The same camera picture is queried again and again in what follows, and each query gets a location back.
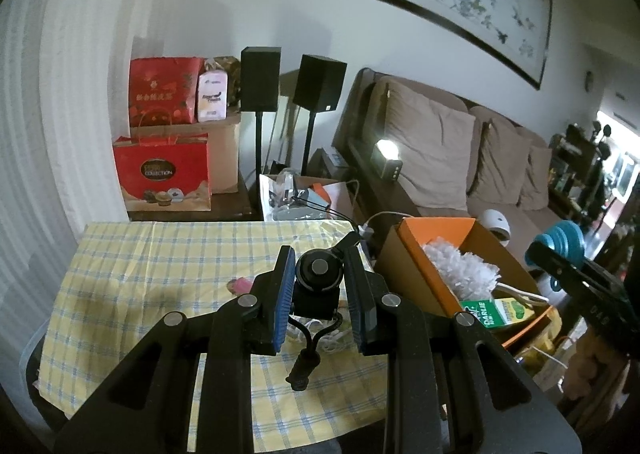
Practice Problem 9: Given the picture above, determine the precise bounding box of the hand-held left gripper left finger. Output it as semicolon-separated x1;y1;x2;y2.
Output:
54;245;297;454

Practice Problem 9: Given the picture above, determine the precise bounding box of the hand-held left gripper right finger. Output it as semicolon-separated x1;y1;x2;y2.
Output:
342;246;583;454

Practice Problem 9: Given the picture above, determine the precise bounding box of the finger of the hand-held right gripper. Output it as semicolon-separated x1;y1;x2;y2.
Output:
529;240;626;297

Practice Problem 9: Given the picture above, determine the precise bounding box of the blue collapsible funnel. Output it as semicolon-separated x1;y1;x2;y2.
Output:
534;221;586;265

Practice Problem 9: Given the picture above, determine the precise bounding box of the white cable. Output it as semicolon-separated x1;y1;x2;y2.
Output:
280;316;351;355

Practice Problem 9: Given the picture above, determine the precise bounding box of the orange-lined cardboard box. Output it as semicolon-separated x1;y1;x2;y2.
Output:
375;216;556;350

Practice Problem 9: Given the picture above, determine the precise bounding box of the green yellow toothpaste box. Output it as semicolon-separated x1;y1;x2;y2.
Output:
460;296;538;331

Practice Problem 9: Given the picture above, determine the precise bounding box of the white feather duster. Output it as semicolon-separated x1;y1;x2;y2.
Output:
421;236;548;307

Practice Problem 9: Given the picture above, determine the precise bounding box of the white dome nail lamp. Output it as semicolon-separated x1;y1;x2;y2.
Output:
479;209;512;247

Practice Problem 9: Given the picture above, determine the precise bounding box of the brown sofa cushion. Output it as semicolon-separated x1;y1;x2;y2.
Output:
382;80;476;197
520;146;553;212
467;120;532;207

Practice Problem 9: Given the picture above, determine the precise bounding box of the dark display shelf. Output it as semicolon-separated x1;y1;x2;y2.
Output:
547;121;640;235

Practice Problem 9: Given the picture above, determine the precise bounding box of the open box of clutter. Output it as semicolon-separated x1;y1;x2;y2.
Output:
259;173;357;223

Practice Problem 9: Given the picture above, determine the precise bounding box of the brown sofa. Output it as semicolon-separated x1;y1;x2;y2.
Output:
332;67;571;245

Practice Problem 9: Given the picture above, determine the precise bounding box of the yellow checked tablecloth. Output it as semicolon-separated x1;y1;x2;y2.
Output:
37;219;396;440

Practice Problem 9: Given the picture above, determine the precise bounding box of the black lantern lamp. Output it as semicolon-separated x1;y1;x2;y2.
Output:
372;140;403;181

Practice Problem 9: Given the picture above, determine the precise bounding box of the black speaker stand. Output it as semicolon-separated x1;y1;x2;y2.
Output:
255;111;265;175
300;110;317;175

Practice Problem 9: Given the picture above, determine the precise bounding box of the red gift bag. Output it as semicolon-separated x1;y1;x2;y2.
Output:
112;134;213;212

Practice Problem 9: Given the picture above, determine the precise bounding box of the white tissue pack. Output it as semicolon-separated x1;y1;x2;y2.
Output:
197;71;231;123

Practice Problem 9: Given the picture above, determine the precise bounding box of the black bookshelf speaker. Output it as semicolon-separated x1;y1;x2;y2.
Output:
241;47;282;113
292;54;348;113

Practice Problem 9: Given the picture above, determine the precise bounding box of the red gift box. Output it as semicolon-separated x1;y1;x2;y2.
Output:
129;56;206;127

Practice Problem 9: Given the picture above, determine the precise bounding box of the white curtain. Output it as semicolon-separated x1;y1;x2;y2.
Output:
0;0;136;335

